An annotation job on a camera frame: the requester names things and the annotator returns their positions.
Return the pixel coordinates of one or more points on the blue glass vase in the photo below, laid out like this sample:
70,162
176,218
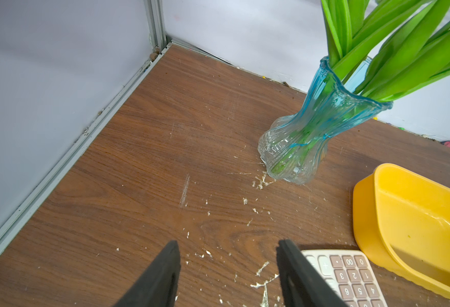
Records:
294,146

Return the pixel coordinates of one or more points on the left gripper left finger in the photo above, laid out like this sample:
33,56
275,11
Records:
158,285

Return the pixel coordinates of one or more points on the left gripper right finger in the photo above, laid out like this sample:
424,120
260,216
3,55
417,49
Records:
301,284

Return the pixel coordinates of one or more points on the artificial flower bouquet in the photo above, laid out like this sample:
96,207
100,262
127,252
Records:
414,41

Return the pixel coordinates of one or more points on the yellow plastic storage box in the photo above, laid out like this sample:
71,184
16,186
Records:
401,222

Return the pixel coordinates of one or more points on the pink calculator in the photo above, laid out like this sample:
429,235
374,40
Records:
349,274

